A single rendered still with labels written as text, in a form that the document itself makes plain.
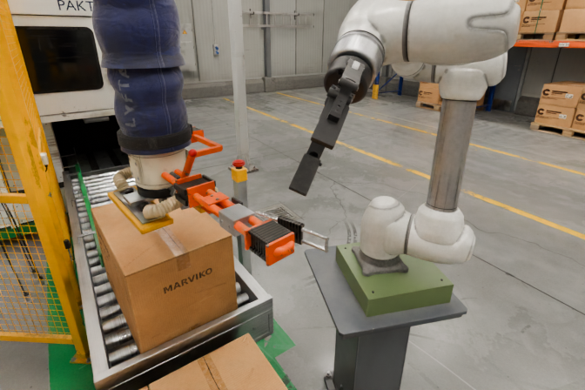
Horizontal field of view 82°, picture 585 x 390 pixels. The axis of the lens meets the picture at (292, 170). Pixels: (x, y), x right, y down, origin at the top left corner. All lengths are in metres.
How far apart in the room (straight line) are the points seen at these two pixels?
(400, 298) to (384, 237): 0.22
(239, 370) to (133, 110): 0.98
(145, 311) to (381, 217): 0.91
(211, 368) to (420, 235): 0.90
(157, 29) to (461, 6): 0.75
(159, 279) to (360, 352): 0.85
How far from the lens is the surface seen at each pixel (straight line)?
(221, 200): 0.91
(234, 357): 1.49
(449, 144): 1.21
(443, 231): 1.27
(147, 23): 1.05
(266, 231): 0.74
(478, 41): 0.63
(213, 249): 1.38
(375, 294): 1.31
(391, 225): 1.29
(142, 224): 1.12
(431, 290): 1.40
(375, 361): 1.68
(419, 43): 0.64
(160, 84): 1.07
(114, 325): 1.75
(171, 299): 1.41
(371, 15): 0.65
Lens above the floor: 1.68
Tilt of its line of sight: 22 degrees down
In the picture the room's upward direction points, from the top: straight up
